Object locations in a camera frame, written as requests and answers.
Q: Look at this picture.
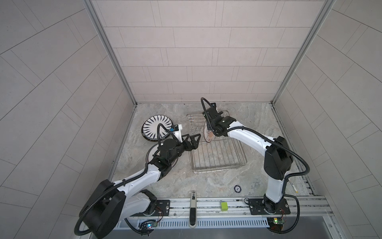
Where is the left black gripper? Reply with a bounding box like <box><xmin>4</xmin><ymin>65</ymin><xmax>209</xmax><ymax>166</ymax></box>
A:
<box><xmin>167</xmin><ymin>133</ymin><xmax>200</xmax><ymax>165</ymax></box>

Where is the blue striped white plate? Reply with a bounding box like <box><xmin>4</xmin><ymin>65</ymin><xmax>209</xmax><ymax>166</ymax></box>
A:
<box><xmin>141</xmin><ymin>115</ymin><xmax>173</xmax><ymax>141</ymax></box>

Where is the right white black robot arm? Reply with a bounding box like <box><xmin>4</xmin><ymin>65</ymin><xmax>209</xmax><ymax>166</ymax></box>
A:
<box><xmin>201</xmin><ymin>98</ymin><xmax>310</xmax><ymax>214</ymax></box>

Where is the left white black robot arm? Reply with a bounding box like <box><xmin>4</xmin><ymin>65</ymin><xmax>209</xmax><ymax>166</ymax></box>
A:
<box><xmin>74</xmin><ymin>134</ymin><xmax>201</xmax><ymax>239</ymax></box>

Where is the black silver handheld scanner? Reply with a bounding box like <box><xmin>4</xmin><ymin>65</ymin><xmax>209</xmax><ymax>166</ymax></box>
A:
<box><xmin>189</xmin><ymin>191</ymin><xmax>197</xmax><ymax>228</ymax></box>

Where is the green cube block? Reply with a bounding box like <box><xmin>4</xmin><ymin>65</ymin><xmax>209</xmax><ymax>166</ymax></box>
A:
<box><xmin>220</xmin><ymin>202</ymin><xmax>228</xmax><ymax>212</ymax></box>

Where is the left green circuit board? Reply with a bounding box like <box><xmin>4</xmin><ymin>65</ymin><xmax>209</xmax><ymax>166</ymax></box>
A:
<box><xmin>140</xmin><ymin>220</ymin><xmax>157</xmax><ymax>231</ymax></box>

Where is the green circuit board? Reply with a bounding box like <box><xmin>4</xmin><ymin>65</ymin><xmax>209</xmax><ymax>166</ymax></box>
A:
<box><xmin>140</xmin><ymin>220</ymin><xmax>157</xmax><ymax>231</ymax></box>
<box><xmin>267</xmin><ymin>218</ymin><xmax>285</xmax><ymax>232</ymax></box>

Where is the yellow tipped pen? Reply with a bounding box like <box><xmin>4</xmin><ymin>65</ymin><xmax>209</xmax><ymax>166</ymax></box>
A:
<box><xmin>290</xmin><ymin>181</ymin><xmax>298</xmax><ymax>193</ymax></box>

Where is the right green circuit board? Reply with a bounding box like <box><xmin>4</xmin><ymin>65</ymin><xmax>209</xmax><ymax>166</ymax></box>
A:
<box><xmin>267</xmin><ymin>218</ymin><xmax>285</xmax><ymax>232</ymax></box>

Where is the metal wire dish rack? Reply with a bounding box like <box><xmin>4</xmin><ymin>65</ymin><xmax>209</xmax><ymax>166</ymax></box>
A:
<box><xmin>186</xmin><ymin>112</ymin><xmax>247</xmax><ymax>173</ymax></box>

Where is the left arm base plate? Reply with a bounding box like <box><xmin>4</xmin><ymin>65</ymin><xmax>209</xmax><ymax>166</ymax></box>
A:
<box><xmin>143</xmin><ymin>200</ymin><xmax>170</xmax><ymax>217</ymax></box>

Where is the aluminium front rail frame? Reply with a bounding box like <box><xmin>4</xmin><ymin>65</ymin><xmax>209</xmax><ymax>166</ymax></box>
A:
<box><xmin>128</xmin><ymin>196</ymin><xmax>345</xmax><ymax>239</ymax></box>

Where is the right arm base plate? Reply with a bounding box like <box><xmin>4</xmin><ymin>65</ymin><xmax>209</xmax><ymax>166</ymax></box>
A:
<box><xmin>247</xmin><ymin>198</ymin><xmax>291</xmax><ymax>216</ymax></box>

